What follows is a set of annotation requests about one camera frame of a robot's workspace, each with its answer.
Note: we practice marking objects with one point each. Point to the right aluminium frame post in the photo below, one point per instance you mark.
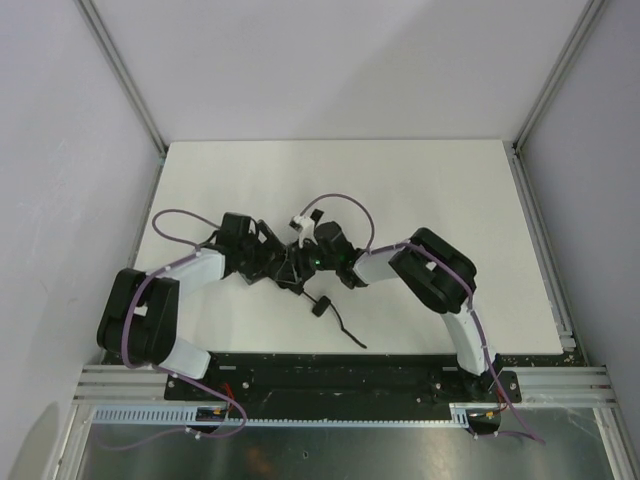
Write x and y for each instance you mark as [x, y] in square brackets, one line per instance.
[568, 56]

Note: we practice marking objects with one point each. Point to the black folding umbrella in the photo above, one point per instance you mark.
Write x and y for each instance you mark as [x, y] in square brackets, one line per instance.
[301, 263]

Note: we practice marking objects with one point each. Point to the aluminium table edge rail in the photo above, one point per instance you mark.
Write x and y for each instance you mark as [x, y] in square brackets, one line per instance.
[543, 251]

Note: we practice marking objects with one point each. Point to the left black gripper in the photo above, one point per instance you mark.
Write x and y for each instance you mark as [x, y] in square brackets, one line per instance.
[267, 255]

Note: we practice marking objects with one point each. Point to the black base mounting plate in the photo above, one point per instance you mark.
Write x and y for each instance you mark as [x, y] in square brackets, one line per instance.
[354, 386]

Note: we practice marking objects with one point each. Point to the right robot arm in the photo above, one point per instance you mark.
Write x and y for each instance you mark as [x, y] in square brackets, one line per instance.
[439, 275]

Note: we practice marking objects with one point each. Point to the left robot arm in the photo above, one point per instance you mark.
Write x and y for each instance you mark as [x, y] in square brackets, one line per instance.
[140, 319]

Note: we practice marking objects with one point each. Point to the left aluminium frame post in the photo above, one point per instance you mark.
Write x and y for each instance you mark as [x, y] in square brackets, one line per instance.
[106, 44]

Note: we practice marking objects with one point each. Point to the grey slotted cable duct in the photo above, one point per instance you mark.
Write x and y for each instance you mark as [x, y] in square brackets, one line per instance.
[205, 416]

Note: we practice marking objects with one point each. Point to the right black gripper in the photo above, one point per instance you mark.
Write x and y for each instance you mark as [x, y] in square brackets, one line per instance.
[302, 261]

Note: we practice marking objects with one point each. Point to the aluminium frame post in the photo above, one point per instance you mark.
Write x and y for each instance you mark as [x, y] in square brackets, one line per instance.
[106, 44]
[568, 56]

